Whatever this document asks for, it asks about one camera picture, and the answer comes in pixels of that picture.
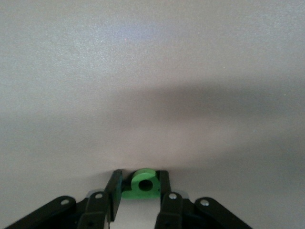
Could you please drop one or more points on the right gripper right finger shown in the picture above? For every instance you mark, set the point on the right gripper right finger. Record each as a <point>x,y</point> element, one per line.
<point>166,205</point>

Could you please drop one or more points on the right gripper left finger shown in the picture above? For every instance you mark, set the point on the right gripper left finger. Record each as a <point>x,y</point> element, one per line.
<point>114,198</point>

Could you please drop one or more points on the green foam letter b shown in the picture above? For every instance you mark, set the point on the green foam letter b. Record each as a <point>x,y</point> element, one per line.
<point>135,192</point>

